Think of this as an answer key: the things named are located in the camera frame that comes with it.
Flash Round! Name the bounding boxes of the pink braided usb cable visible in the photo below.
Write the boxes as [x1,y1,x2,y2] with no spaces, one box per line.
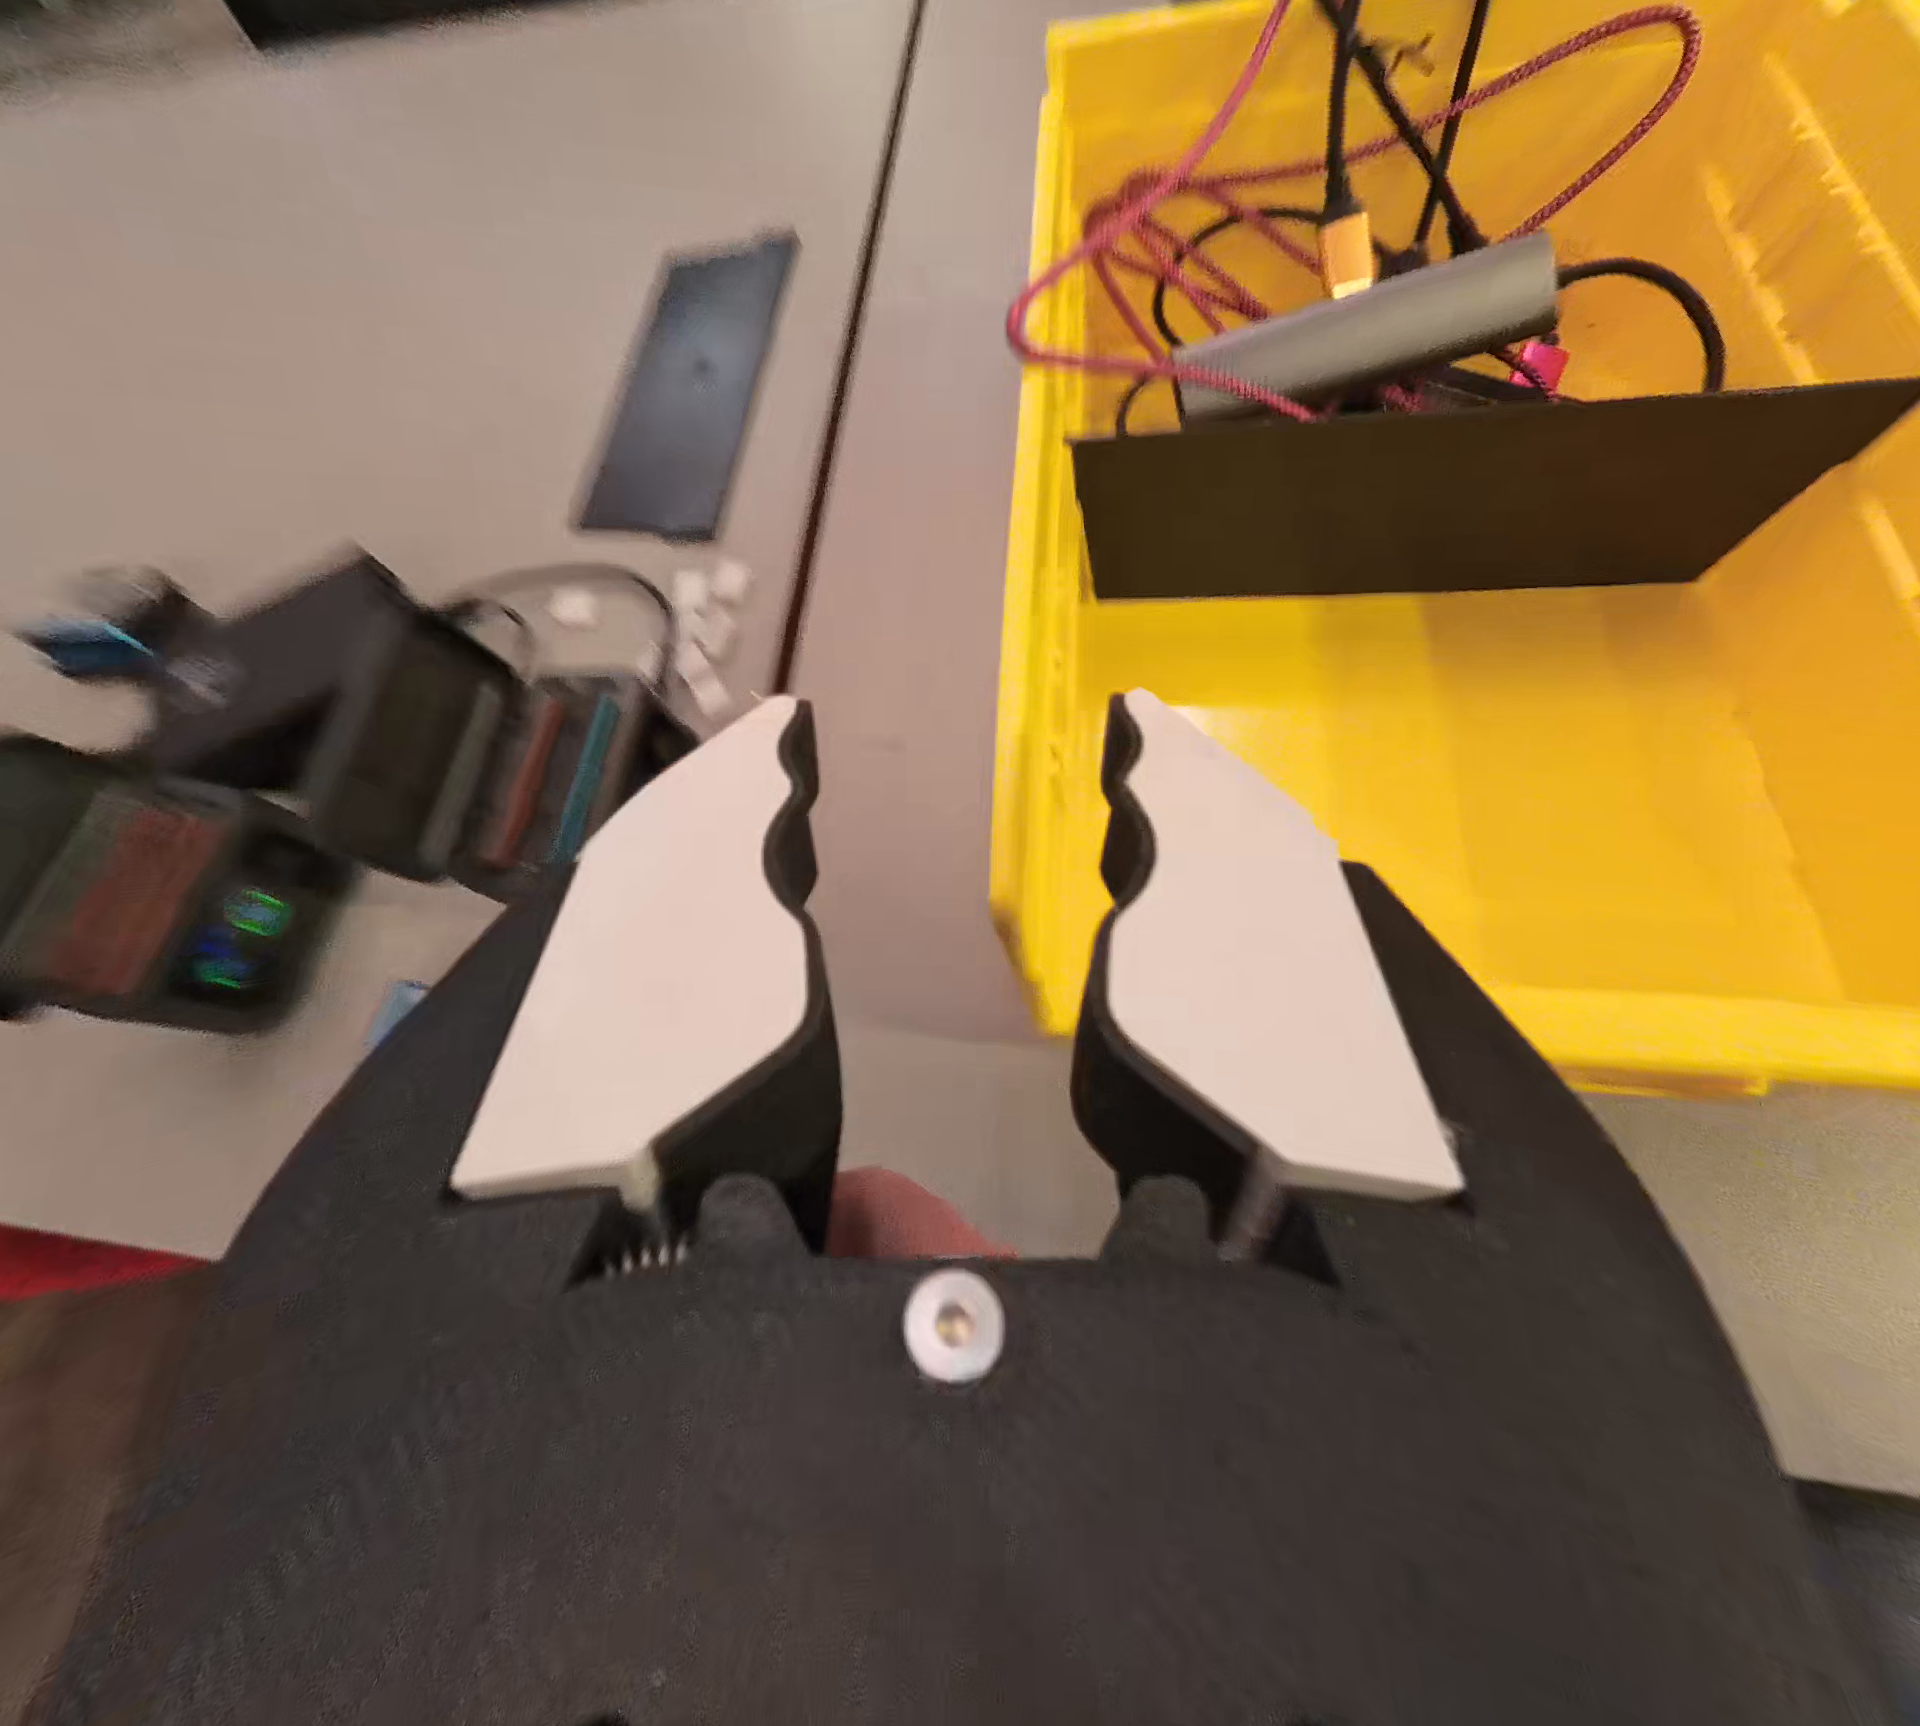
[1009,0,1704,425]

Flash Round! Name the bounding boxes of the grey usb hub with cable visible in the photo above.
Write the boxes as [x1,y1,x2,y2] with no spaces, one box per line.
[1171,229,1729,423]

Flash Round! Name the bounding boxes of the yellow plastic bin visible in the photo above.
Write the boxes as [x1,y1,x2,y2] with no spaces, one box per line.
[990,0,1920,1097]

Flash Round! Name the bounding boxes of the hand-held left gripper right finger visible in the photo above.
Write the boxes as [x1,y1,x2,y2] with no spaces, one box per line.
[1073,687,1471,1264]

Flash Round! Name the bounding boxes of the black rectangular pad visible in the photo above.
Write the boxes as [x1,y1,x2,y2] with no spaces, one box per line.
[576,231,801,543]

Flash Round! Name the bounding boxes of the orange plug usb cable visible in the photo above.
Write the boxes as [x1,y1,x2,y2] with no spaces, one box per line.
[1272,0,1555,303]

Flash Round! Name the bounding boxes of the pile of clear plastic caps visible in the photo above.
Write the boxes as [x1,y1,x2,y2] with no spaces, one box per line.
[547,560,756,707]

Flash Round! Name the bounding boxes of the black battery charger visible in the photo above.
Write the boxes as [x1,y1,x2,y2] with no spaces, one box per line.
[143,548,705,906]

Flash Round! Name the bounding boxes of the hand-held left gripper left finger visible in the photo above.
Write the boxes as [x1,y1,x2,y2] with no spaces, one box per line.
[451,694,847,1255]

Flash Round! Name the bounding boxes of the black usb hub with cable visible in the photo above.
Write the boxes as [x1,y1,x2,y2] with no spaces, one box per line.
[1112,202,1570,438]

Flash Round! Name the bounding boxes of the black bin divider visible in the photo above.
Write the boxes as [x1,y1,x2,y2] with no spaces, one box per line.
[1069,376,1920,603]

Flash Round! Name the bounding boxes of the short black cable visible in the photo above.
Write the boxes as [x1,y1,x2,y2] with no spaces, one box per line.
[451,560,680,681]

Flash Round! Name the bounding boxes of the person's jeans legs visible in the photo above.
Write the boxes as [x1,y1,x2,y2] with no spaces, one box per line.
[1801,1478,1920,1726]

